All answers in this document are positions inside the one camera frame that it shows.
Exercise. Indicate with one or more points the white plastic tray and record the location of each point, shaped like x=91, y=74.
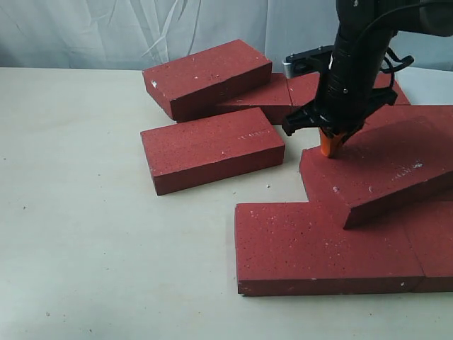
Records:
x=426, y=86

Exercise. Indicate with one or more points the pale blue backdrop cloth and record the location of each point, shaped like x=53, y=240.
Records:
x=129, y=34

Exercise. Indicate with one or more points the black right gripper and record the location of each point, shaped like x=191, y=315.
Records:
x=340, y=111

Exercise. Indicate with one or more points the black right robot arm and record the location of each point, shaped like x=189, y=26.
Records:
x=365, y=31

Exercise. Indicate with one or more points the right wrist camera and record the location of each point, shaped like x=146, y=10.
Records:
x=315, y=60

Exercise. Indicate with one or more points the large red brick front left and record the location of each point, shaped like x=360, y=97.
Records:
x=295, y=249

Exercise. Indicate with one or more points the red brick back row left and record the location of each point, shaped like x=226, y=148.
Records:
x=272, y=98

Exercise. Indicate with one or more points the red brick back row right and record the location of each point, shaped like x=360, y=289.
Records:
x=303, y=88

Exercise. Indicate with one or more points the red brick second row right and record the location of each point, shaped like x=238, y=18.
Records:
x=439, y=116

